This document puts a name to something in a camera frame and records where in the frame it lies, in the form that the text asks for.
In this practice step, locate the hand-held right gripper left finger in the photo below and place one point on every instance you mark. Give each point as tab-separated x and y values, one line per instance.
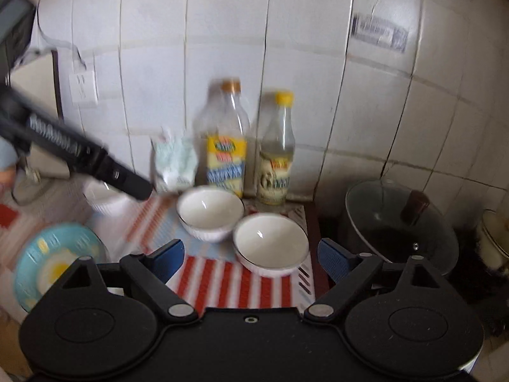
171	258

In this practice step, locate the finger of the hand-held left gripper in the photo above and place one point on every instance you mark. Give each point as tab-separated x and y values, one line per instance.
127	181

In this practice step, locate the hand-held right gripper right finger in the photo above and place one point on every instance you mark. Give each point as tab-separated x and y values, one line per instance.
332	260

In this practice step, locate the white ribbed bowl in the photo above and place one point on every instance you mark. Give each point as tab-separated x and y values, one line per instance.
105	203
210	207
270	238

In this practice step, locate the blue fried egg plate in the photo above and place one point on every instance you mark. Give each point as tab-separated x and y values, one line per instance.
39	254

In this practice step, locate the white cutting board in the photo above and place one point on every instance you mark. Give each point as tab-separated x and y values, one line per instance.
35	83

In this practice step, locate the white seasoning bag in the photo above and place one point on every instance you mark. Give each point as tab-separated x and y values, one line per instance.
175	163

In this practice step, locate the black pot with glass lid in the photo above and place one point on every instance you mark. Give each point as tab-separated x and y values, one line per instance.
377	215

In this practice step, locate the striped tablecloth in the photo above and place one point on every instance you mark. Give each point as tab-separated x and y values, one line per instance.
238	286

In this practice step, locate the yellow label oil bottle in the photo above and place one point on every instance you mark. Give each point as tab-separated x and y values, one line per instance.
224	159

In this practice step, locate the clear vinegar bottle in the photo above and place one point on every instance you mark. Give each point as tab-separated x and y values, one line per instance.
274	175

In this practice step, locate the cream enamel pot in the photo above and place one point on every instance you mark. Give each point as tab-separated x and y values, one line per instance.
495	238

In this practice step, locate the white wall socket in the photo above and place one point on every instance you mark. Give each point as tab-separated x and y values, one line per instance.
83	87

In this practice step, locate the wall sticker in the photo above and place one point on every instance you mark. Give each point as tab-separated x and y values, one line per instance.
379	32

